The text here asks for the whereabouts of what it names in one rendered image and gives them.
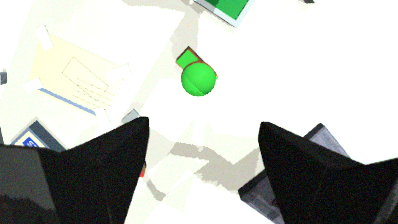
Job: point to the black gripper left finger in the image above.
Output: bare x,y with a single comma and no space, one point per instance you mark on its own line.
91,183

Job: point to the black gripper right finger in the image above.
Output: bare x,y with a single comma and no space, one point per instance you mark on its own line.
315,185

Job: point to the green and brown stamp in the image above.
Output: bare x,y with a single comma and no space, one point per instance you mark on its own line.
198,78

